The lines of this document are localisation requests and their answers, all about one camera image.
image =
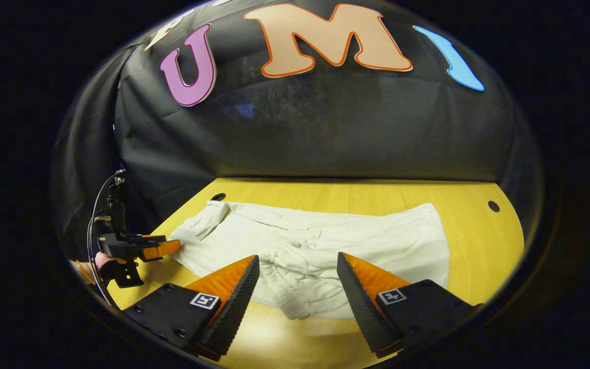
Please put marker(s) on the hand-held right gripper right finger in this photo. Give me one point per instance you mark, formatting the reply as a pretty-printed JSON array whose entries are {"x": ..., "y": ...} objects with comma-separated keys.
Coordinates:
[{"x": 364, "y": 312}]

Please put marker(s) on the black backdrop cloth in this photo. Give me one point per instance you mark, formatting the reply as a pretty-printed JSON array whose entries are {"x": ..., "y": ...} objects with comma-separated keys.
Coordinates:
[{"x": 325, "y": 133}]

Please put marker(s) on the white jeans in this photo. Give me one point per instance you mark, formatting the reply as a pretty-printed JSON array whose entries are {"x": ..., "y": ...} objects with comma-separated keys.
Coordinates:
[{"x": 356, "y": 236}]

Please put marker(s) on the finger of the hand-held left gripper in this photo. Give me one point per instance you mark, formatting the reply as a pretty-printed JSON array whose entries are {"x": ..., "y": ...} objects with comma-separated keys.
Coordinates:
[{"x": 162, "y": 248}]

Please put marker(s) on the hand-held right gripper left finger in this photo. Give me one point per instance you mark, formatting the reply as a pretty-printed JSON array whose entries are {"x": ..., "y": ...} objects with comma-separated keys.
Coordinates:
[{"x": 236, "y": 312}]

